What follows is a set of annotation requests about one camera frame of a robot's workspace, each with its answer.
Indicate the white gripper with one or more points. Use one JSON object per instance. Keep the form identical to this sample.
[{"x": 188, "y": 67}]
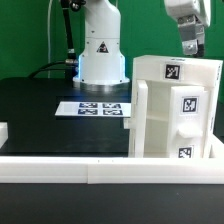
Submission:
[{"x": 193, "y": 16}]

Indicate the white cabinet top block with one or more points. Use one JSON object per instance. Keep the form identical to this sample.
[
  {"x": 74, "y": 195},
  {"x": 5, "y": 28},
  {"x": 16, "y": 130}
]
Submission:
[{"x": 187, "y": 71}]

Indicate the white cabinet door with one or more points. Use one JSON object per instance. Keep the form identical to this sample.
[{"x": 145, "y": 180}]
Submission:
[
  {"x": 187, "y": 122},
  {"x": 137, "y": 122}
]

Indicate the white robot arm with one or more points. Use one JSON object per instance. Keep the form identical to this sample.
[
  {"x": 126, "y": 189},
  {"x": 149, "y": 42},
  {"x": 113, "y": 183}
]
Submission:
[{"x": 101, "y": 66}]

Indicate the white cabinet body box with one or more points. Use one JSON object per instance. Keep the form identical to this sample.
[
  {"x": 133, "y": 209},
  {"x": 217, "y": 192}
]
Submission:
[{"x": 158, "y": 108}]

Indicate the white U-shaped fence frame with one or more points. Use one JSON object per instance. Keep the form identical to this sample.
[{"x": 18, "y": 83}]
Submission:
[{"x": 114, "y": 170}]

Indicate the white fiducial marker sheet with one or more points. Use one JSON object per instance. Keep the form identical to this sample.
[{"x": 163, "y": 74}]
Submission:
[{"x": 94, "y": 109}]

